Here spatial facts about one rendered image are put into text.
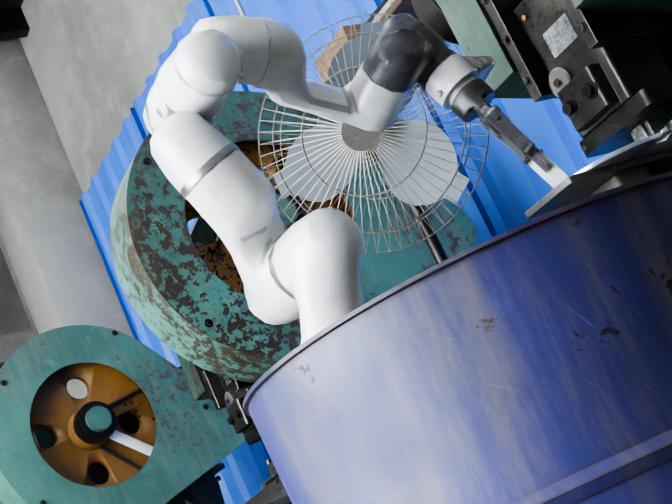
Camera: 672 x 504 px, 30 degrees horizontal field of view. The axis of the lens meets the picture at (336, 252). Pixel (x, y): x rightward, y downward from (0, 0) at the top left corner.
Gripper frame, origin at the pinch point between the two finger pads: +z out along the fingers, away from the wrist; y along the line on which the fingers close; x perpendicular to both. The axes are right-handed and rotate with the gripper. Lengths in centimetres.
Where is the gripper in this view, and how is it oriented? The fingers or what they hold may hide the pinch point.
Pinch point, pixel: (549, 171)
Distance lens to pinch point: 214.3
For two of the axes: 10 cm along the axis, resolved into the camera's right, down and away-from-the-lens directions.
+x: 7.0, -7.1, -0.6
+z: 6.7, 6.9, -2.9
